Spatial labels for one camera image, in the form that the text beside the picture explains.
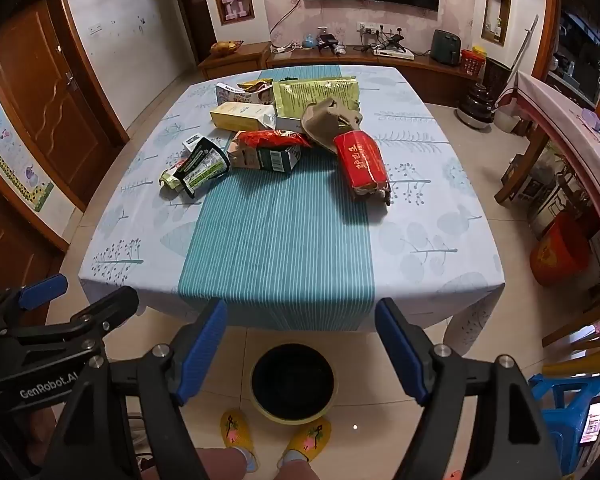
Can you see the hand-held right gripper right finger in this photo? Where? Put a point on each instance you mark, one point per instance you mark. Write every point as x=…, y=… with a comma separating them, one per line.
x=397, y=347

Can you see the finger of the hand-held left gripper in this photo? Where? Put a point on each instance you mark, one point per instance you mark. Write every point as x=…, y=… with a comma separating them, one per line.
x=42, y=292
x=105, y=305

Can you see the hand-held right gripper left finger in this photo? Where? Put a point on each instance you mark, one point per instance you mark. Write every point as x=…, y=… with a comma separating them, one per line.
x=202, y=350

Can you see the yellow trash bin black liner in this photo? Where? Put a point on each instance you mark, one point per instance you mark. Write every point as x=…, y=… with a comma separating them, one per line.
x=292, y=385

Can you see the yellow-green printed bag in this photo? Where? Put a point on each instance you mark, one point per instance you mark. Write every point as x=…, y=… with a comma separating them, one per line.
x=305, y=95

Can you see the person's left leg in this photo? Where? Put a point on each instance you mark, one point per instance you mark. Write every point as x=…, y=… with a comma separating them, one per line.
x=225, y=467

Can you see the person's leg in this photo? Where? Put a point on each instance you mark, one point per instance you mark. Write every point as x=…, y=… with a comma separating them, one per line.
x=302, y=471
x=225, y=467

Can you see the light blue teal-striped tablecloth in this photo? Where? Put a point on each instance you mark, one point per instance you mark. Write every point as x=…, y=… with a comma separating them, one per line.
x=280, y=240

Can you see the pale green wrapper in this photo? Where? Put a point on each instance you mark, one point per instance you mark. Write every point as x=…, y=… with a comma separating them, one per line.
x=169, y=180

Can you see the person's right leg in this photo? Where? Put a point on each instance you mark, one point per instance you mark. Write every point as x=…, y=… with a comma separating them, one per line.
x=302, y=471

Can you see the black and green wrapper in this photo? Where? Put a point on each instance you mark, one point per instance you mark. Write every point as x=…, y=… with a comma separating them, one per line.
x=200, y=165

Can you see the blue plastic stool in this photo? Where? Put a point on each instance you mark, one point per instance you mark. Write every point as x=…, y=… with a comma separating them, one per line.
x=560, y=410

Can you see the small white printed packet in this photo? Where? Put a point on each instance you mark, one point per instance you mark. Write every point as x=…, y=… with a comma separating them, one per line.
x=194, y=141

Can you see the orange plastic bucket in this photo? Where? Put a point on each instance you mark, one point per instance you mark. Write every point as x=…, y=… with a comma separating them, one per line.
x=557, y=250

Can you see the red tissue packet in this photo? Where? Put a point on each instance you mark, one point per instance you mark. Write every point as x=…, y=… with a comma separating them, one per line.
x=360, y=160

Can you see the lit smartphone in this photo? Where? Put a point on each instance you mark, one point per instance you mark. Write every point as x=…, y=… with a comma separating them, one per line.
x=595, y=417

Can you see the red snack bag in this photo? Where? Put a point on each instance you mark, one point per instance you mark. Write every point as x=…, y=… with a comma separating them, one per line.
x=270, y=139

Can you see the long yellow box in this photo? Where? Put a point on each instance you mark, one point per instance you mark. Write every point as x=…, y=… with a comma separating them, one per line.
x=237, y=115

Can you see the crumpled brown paper bag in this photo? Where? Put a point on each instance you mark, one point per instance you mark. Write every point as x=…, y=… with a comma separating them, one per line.
x=320, y=122

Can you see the white and red box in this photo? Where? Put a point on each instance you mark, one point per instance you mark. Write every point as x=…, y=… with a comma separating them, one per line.
x=232, y=94

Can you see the dark brown pot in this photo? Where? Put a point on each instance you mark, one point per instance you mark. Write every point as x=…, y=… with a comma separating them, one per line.
x=475, y=105

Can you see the white plastic bucket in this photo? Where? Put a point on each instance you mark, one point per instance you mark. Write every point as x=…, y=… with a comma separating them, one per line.
x=507, y=117

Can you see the red face-print packet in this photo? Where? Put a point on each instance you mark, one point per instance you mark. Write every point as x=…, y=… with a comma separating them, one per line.
x=262, y=92

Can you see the pink cloth covered counter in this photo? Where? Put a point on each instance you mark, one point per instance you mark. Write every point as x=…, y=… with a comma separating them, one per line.
x=565, y=125

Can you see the wooden television cabinet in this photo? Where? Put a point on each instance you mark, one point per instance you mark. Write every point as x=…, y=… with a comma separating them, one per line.
x=430, y=70

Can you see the fruit bowl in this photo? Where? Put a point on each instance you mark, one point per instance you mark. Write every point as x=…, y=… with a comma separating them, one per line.
x=225, y=48

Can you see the red plastic basket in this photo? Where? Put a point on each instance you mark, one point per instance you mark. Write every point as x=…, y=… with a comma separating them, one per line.
x=473, y=63

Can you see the white set-top box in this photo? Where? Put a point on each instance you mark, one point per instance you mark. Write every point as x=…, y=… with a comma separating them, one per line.
x=392, y=52

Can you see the black air fryer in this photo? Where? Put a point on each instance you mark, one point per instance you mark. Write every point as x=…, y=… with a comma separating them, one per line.
x=446, y=47

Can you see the white power strip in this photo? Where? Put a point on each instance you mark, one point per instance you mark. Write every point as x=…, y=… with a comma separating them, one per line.
x=285, y=48

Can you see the long metal pole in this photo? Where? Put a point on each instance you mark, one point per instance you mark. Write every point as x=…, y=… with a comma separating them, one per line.
x=522, y=52

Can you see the pink dumbbell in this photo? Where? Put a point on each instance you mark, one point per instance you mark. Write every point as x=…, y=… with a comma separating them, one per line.
x=227, y=6
x=241, y=5

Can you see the children's wall poster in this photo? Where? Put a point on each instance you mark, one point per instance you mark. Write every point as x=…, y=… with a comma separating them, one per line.
x=10, y=160

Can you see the wooden table leg frame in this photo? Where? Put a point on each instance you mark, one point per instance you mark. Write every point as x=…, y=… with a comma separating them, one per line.
x=522, y=165

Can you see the white wall switch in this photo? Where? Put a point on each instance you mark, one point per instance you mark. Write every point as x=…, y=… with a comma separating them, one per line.
x=95, y=29

